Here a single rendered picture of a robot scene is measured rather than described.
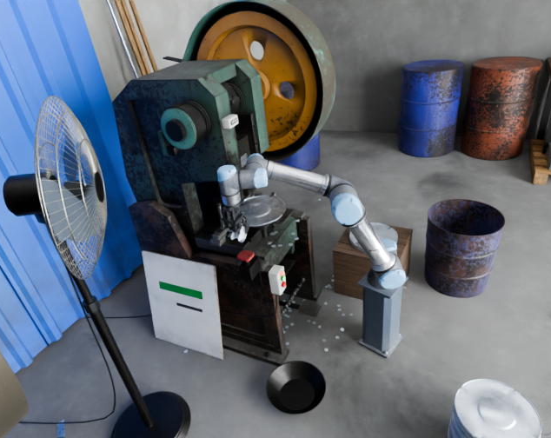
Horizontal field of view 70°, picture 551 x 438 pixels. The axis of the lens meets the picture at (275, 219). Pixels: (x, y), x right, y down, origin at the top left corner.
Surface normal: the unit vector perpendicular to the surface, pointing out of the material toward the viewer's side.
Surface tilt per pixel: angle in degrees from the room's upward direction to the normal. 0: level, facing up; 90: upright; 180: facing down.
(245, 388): 0
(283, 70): 90
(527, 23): 90
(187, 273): 78
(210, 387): 0
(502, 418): 0
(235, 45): 90
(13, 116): 90
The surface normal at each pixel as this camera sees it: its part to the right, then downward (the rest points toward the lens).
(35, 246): 0.89, 0.15
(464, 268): -0.20, 0.57
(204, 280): -0.43, 0.33
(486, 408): -0.11, -0.84
